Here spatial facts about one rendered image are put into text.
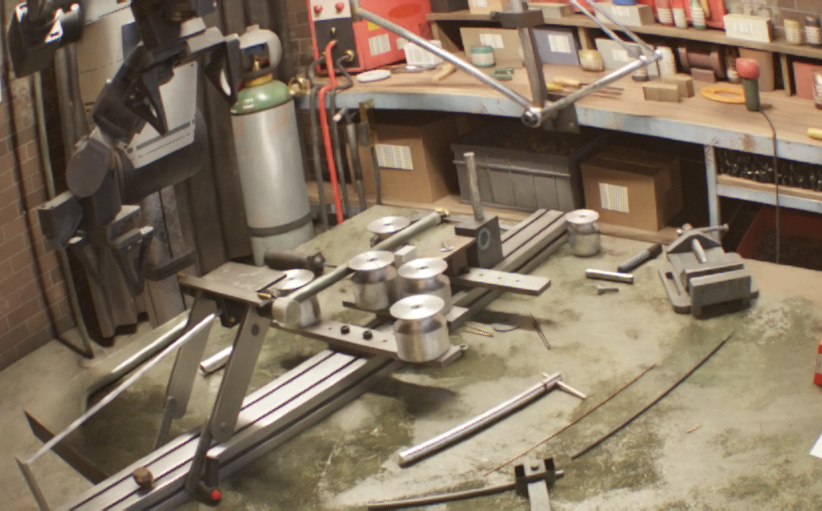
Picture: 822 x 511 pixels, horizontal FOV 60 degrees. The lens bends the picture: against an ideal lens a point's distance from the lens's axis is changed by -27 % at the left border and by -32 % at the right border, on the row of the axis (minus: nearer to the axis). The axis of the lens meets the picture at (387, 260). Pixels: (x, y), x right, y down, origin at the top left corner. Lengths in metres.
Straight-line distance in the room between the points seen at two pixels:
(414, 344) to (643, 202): 1.58
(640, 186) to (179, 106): 1.32
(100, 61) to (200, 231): 2.40
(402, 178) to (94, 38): 1.61
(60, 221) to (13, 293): 2.67
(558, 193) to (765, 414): 1.82
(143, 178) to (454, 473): 0.89
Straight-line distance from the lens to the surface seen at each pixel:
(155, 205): 1.60
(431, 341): 0.92
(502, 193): 2.68
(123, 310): 3.53
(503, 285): 1.06
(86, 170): 0.98
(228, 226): 3.90
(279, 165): 2.87
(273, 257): 1.33
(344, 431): 0.92
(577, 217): 1.24
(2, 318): 3.66
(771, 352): 0.95
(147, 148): 1.52
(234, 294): 0.84
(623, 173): 2.44
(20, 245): 3.66
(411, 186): 2.84
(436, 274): 1.00
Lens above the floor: 1.35
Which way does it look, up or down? 21 degrees down
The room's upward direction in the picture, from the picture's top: 10 degrees counter-clockwise
